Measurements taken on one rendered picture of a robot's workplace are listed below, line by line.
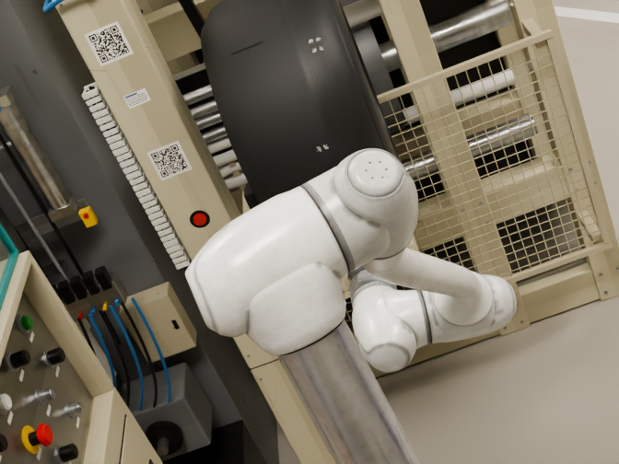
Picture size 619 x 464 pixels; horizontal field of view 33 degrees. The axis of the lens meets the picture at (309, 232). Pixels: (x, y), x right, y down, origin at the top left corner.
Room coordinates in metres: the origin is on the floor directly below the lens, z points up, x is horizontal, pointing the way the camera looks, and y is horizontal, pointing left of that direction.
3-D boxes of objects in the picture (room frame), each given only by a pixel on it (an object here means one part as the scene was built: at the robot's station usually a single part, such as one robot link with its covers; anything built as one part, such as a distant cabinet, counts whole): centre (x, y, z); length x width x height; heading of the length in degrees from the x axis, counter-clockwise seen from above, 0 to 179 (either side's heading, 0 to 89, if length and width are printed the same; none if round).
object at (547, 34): (2.44, -0.32, 0.65); 0.90 x 0.02 x 0.70; 82
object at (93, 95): (2.14, 0.29, 1.19); 0.05 x 0.04 x 0.48; 172
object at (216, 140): (2.55, 0.11, 1.05); 0.20 x 0.15 x 0.30; 82
